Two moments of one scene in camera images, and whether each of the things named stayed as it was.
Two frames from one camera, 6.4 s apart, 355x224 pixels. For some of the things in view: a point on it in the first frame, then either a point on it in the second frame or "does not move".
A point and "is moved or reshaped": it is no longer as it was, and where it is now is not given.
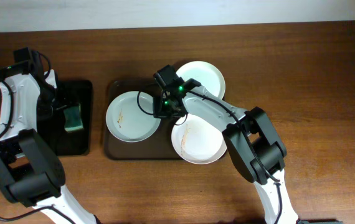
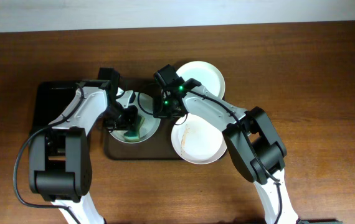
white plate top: [208, 76] does not move
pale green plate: [129, 117] does not move
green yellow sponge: [73, 115] is moved or reshaped
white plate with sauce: [197, 142] does not move
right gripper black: [160, 107] does not move
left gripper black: [59, 106] to [120, 123]
